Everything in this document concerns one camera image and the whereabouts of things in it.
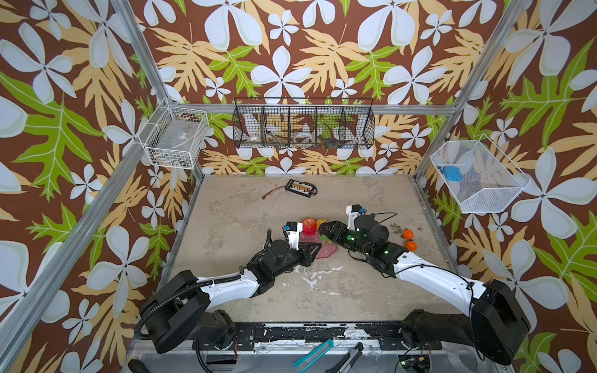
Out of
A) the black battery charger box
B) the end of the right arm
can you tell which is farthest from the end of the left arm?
the black battery charger box

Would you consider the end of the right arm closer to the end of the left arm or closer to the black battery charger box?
the end of the left arm

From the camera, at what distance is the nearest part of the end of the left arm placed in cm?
63
